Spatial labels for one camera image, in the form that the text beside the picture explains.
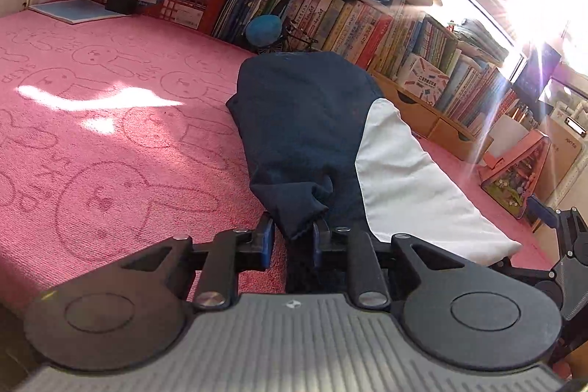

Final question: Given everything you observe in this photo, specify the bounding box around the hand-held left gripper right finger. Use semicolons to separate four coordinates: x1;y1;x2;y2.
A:
312;217;465;310

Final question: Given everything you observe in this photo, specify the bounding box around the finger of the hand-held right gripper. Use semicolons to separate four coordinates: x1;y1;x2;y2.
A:
527;195;588;257
491;258;560;286

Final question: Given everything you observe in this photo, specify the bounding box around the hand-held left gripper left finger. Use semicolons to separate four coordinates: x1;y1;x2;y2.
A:
122;212;276;312

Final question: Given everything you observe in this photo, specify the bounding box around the navy and white jacket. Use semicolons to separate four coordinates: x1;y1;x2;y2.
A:
226;50;523;296

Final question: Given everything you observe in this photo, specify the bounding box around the white cardboard box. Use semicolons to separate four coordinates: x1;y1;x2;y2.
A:
535;98;588;209

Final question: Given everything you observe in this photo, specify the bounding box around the row of pink-spined books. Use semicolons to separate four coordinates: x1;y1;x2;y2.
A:
436;54;539;140

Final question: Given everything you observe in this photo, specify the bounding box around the dark blue box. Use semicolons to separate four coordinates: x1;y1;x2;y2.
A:
511;42;562;101

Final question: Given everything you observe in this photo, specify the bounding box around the wooden drawer organizer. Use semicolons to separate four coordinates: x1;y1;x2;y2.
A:
370;69;494;163

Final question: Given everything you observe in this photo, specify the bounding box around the white pencil-print box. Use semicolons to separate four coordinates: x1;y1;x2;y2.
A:
396;53;452;108

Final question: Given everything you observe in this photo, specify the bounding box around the pink rabbit-print mat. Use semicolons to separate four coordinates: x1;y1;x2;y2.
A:
0;0;552;314

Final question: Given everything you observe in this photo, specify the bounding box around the row of green-spined books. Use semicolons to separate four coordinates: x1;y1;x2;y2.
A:
381;13;461;86

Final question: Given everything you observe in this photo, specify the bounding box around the miniature bicycle model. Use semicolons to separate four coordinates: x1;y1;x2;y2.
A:
278;19;322;54

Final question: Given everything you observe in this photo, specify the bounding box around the round blue plush ball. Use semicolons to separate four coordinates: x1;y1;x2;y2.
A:
245;14;283;47

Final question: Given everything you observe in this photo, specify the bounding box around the row of colourful children's books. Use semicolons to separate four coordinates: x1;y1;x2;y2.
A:
280;0;405;71

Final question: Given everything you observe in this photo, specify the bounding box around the light blue sheet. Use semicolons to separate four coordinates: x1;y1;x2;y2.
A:
28;0;134;25

